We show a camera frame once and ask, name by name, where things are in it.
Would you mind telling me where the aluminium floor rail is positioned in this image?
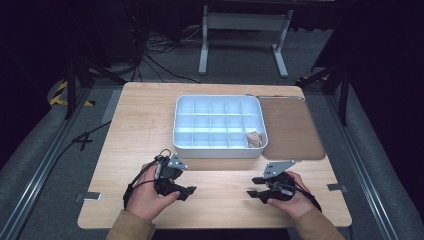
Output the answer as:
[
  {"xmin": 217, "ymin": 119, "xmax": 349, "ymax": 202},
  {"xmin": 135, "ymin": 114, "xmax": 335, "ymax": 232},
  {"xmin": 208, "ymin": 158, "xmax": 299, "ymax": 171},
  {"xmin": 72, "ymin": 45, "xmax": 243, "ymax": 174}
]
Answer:
[
  {"xmin": 324, "ymin": 94, "xmax": 400, "ymax": 240},
  {"xmin": 0, "ymin": 87, "xmax": 93, "ymax": 240}
]

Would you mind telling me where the person's right hand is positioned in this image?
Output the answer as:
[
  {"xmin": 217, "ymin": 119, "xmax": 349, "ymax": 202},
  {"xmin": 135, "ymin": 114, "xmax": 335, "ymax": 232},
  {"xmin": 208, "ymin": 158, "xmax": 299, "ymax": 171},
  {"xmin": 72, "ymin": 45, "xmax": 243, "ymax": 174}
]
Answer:
[{"xmin": 266, "ymin": 170, "xmax": 316, "ymax": 221}]

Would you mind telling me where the white divided storage box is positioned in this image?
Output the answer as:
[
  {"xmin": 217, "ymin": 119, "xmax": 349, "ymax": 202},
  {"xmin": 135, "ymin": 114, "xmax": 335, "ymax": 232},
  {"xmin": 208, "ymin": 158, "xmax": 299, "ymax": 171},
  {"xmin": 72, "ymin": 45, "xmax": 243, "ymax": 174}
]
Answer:
[{"xmin": 171, "ymin": 94, "xmax": 269, "ymax": 160}]

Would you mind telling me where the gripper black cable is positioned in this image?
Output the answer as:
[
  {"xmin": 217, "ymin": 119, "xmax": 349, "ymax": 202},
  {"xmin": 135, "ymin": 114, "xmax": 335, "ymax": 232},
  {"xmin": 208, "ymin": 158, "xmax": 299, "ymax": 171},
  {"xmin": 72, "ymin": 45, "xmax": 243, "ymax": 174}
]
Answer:
[
  {"xmin": 122, "ymin": 148, "xmax": 173, "ymax": 210},
  {"xmin": 282, "ymin": 179, "xmax": 323, "ymax": 213}
]

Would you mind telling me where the black metal stand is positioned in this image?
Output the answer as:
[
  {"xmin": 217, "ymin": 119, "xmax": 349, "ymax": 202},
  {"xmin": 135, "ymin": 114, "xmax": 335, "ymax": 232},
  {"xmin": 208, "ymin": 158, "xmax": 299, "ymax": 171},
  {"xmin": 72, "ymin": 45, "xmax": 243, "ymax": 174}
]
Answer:
[
  {"xmin": 64, "ymin": 55, "xmax": 128, "ymax": 121},
  {"xmin": 296, "ymin": 62, "xmax": 352, "ymax": 127}
]

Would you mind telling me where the grey metal table bracket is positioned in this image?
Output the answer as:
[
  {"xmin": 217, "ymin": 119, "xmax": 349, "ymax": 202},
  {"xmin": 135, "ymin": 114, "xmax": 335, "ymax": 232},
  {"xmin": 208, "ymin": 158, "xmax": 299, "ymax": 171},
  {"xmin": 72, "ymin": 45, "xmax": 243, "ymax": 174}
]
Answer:
[
  {"xmin": 326, "ymin": 182, "xmax": 348, "ymax": 193},
  {"xmin": 75, "ymin": 191, "xmax": 102, "ymax": 203}
]

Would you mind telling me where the beige sock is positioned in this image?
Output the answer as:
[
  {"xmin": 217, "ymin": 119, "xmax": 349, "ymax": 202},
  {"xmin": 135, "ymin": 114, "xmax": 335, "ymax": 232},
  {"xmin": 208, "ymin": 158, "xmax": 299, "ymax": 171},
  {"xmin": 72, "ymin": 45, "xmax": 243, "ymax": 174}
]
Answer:
[{"xmin": 245, "ymin": 130, "xmax": 264, "ymax": 149}]

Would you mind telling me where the grey tape strip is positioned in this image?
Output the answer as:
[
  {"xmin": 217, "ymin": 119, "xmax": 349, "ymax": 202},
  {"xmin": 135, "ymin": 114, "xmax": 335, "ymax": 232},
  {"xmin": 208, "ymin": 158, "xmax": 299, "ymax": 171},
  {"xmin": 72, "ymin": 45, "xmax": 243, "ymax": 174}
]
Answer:
[{"xmin": 100, "ymin": 88, "xmax": 123, "ymax": 125}]

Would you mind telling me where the person's left hand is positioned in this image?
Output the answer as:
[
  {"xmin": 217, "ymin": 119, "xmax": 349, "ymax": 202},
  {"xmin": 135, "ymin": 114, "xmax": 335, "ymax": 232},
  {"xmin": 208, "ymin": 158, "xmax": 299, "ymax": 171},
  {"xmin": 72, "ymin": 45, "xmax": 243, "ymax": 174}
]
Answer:
[{"xmin": 125, "ymin": 162, "xmax": 183, "ymax": 221}]

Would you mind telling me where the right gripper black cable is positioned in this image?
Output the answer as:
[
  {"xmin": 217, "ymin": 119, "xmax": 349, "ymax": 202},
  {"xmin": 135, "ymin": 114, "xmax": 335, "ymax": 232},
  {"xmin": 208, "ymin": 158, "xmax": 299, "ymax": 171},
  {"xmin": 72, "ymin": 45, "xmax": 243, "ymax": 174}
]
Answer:
[{"xmin": 282, "ymin": 179, "xmax": 323, "ymax": 213}]

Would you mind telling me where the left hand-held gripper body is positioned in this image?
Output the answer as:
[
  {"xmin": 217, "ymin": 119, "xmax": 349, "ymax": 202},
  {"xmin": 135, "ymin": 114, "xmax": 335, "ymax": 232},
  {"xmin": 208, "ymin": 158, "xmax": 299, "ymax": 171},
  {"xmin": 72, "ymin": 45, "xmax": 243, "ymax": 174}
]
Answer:
[{"xmin": 153, "ymin": 152, "xmax": 189, "ymax": 198}]

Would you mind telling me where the white metal table frame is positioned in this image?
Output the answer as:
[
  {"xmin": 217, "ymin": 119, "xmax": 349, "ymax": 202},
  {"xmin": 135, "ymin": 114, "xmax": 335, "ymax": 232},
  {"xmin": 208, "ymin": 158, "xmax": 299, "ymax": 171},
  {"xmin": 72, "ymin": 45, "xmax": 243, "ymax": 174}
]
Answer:
[{"xmin": 198, "ymin": 4, "xmax": 294, "ymax": 79}]

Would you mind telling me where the tangle of black floor cables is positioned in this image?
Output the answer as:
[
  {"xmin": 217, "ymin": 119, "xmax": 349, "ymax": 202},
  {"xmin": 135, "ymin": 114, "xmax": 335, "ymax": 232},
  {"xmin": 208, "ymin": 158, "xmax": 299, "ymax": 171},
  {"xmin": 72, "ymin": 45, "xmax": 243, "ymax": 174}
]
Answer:
[{"xmin": 129, "ymin": 31, "xmax": 202, "ymax": 85}]

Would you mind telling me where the black floor cable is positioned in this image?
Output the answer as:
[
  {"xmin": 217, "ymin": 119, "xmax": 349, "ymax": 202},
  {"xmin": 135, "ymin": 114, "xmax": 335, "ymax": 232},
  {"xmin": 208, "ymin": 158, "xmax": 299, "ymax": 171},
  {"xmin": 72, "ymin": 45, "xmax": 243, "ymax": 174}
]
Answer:
[{"xmin": 46, "ymin": 121, "xmax": 112, "ymax": 174}]

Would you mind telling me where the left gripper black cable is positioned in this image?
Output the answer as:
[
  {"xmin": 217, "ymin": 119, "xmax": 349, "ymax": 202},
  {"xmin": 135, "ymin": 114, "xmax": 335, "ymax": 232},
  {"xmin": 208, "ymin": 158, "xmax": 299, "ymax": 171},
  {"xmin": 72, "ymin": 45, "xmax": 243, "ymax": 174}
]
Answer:
[{"xmin": 122, "ymin": 148, "xmax": 173, "ymax": 210}]

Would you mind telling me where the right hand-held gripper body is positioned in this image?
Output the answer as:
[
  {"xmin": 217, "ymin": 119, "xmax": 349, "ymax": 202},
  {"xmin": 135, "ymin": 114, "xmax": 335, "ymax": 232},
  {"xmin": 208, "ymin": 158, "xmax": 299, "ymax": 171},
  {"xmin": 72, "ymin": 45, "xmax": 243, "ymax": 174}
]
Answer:
[{"xmin": 259, "ymin": 159, "xmax": 297, "ymax": 205}]

